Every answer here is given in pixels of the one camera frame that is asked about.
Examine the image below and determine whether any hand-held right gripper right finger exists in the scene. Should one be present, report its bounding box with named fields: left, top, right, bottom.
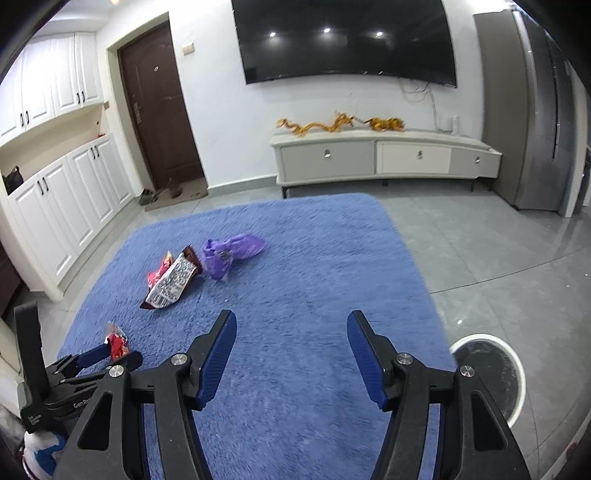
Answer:
left=346, top=310, right=532, bottom=480

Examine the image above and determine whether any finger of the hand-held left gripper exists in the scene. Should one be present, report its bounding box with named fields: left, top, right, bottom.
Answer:
left=55, top=346, right=114, bottom=372
left=62, top=352, right=143, bottom=386

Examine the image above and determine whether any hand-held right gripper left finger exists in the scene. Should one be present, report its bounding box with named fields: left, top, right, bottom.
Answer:
left=65, top=309, right=238, bottom=480

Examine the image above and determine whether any clear red candy wrapper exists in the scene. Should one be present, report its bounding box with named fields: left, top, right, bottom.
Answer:
left=105, top=322, right=131, bottom=361

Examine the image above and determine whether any brown white printed wrapper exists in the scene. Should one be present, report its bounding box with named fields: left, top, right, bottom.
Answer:
left=140, top=246, right=204, bottom=311

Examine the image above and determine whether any red snack wrapper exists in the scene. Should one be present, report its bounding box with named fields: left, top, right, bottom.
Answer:
left=147, top=251, right=174, bottom=287

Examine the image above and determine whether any large purple wrapper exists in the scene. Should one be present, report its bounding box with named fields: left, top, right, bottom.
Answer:
left=202, top=233, right=266, bottom=281

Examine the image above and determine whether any round white-rimmed black base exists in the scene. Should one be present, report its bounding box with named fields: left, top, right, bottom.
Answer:
left=450, top=333, right=527, bottom=428

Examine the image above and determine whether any blue white cloth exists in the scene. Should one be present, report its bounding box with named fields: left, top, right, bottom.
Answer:
left=23, top=431, right=68, bottom=480

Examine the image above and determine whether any blue rug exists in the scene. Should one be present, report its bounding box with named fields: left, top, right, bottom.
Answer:
left=60, top=193, right=455, bottom=480

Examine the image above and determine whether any white lower cabinet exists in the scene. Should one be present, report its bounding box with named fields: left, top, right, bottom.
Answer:
left=7, top=134, right=134, bottom=291

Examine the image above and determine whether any brown door mat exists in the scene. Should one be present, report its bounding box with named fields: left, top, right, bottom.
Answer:
left=144, top=179, right=209, bottom=212

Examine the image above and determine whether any black bag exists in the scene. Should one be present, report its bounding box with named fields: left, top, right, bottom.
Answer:
left=2, top=166, right=23, bottom=195

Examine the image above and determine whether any large grey drawer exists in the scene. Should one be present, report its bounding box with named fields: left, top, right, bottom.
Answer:
left=280, top=141, right=376, bottom=183

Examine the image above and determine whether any white drawer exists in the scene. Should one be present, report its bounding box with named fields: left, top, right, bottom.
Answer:
left=376, top=142, right=452, bottom=175

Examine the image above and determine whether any white television stand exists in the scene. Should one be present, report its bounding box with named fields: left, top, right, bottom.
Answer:
left=270, top=127, right=503, bottom=199

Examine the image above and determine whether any small grey drawer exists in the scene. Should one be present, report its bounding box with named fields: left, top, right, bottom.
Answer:
left=450, top=148, right=500, bottom=178

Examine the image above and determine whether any gold tiger figurine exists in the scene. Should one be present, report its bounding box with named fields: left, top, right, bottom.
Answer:
left=365, top=117, right=404, bottom=132

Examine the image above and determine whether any gold dragon figurine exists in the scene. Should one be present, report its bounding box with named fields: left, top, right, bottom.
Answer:
left=325, top=111, right=365, bottom=132
left=277, top=117, right=326, bottom=138

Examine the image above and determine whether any brown entrance door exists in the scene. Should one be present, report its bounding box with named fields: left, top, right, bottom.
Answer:
left=117, top=23, right=206, bottom=191

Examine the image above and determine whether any grey refrigerator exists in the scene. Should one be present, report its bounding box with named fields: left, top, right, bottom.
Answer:
left=473, top=10, right=585, bottom=217

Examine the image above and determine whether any white television cable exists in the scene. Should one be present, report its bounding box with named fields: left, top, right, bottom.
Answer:
left=398, top=78, right=444, bottom=132

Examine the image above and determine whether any white upper wall cabinet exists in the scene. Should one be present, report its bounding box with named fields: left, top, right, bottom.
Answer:
left=0, top=31, right=105, bottom=144

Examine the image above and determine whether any black wall television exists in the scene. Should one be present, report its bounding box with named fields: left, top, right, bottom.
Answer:
left=231, top=0, right=458, bottom=88

